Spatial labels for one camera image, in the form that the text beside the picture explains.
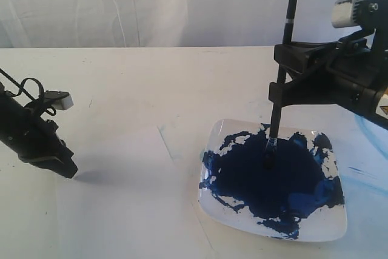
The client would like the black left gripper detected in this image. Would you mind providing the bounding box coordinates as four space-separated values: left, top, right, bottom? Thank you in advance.
1 90 78 179

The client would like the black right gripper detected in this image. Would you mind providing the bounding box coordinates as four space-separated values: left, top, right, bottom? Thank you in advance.
269 33 387 116

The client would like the black paintbrush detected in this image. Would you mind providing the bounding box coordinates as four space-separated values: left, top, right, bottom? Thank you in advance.
263 0 297 169

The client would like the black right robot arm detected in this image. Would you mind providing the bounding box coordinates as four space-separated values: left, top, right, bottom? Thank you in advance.
269 30 387 129

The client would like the white paper sheet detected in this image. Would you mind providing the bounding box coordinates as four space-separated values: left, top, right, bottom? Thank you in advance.
56 127 216 258

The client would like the white square paint plate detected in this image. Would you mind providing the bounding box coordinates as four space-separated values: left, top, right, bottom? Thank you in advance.
198 119 347 242

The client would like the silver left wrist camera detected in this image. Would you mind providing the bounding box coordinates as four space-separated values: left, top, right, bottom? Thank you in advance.
44 90 74 110

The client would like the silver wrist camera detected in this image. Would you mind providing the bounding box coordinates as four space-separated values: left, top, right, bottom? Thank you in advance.
331 0 387 29
44 90 74 110

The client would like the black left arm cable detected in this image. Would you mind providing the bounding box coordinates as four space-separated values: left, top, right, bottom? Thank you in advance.
0 67 57 119

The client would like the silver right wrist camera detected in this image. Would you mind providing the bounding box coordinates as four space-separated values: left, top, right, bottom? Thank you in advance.
331 0 387 29

